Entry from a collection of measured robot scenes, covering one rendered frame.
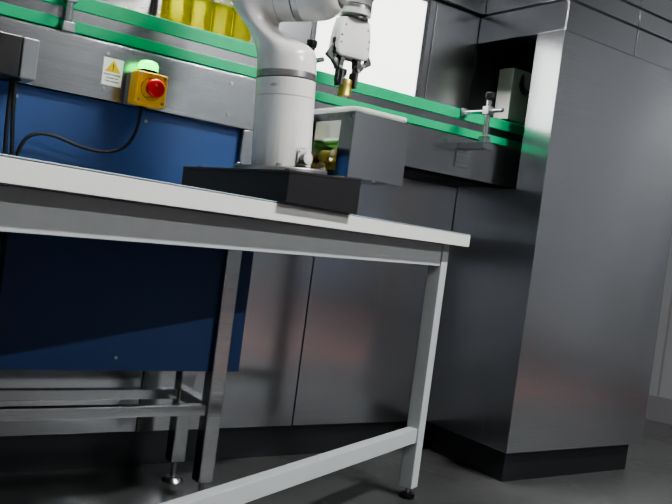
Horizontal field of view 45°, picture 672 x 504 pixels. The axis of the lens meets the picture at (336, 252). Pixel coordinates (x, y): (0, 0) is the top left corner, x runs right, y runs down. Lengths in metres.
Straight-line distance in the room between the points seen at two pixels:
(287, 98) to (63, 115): 0.51
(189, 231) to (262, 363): 1.11
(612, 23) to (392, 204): 0.91
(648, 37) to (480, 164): 0.75
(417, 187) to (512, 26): 0.61
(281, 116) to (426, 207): 1.21
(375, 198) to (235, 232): 1.17
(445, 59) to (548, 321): 0.92
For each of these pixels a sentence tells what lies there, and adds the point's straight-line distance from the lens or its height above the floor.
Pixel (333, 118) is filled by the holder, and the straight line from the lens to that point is 1.99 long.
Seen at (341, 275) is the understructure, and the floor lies 0.58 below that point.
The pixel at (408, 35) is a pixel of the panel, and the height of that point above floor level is 1.35.
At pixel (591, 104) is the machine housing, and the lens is 2.71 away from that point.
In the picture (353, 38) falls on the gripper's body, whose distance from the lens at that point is 2.10.
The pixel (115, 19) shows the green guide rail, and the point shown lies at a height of 1.10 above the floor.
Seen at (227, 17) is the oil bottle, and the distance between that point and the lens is 2.12.
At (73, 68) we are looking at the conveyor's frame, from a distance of 1.82.
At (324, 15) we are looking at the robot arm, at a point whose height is 1.12.
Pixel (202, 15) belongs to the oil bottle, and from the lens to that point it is 2.09.
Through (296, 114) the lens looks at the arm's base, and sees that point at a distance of 1.59.
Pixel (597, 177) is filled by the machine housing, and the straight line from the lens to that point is 2.74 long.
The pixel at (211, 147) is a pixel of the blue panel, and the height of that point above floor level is 0.87.
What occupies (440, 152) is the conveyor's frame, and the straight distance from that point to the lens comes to 2.46.
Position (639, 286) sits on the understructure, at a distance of 2.97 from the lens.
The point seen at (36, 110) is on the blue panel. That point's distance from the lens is 1.81.
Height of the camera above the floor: 0.71
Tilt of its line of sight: 1 degrees down
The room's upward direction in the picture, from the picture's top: 8 degrees clockwise
